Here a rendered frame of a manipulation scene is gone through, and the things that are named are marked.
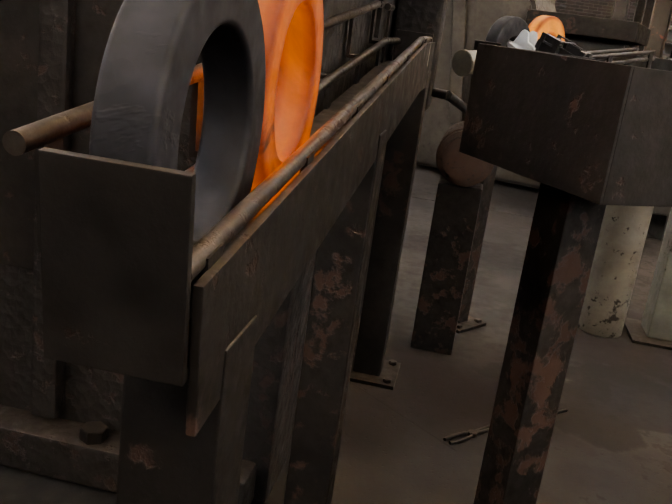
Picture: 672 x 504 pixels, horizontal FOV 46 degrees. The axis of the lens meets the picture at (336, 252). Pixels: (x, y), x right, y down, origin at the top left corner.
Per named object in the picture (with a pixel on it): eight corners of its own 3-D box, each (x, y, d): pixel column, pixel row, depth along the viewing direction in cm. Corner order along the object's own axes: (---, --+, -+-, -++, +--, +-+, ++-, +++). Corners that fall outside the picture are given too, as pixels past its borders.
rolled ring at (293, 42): (292, 222, 69) (256, 216, 70) (333, 25, 71) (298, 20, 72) (245, 168, 51) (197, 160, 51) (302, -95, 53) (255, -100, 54)
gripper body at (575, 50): (557, 33, 184) (598, 55, 178) (540, 66, 188) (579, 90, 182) (539, 30, 179) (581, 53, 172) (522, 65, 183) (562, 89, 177)
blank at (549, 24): (524, 15, 193) (535, 16, 191) (558, 14, 204) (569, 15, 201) (515, 79, 199) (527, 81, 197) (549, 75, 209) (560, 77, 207)
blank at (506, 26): (486, 16, 183) (498, 17, 181) (524, 15, 193) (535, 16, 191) (478, 83, 189) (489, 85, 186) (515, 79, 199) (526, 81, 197)
